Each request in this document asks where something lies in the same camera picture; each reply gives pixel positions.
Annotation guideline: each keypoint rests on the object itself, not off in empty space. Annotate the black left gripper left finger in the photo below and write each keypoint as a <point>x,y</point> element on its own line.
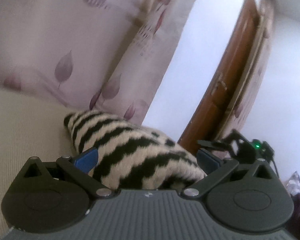
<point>46,197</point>

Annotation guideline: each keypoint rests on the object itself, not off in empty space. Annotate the brown wooden door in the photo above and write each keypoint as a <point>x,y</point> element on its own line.
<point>233,89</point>

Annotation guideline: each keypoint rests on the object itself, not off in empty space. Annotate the black white zigzag knit garment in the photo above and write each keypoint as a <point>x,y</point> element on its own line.
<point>131,156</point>

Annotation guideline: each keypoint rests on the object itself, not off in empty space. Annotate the beige ribbed bed sheet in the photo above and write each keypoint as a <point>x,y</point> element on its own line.
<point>28,127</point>

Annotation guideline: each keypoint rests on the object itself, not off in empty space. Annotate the pink leaf pattern curtain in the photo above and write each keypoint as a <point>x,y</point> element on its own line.
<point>109,55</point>

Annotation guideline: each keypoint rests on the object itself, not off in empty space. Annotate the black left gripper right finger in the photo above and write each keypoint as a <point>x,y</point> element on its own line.
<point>239,194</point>

